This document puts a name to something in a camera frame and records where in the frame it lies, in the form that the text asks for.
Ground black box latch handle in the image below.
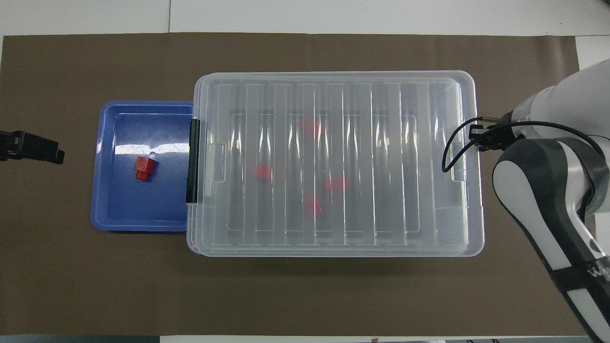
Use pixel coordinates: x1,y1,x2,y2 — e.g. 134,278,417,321
185,119,201,205

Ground brown table mat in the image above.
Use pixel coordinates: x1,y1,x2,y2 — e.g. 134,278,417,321
0,32,608,336

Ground clear plastic storage box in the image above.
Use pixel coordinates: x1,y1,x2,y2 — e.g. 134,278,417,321
186,71,485,258

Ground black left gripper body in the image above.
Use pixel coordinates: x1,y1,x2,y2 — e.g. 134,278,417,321
0,131,25,162

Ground blue plastic tray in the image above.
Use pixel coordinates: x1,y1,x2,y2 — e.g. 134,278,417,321
91,101,195,232

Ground clear ribbed box lid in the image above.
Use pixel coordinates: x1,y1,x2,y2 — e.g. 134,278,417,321
193,71,485,258

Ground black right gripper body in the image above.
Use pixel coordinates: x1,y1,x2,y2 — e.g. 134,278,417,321
492,122,523,147

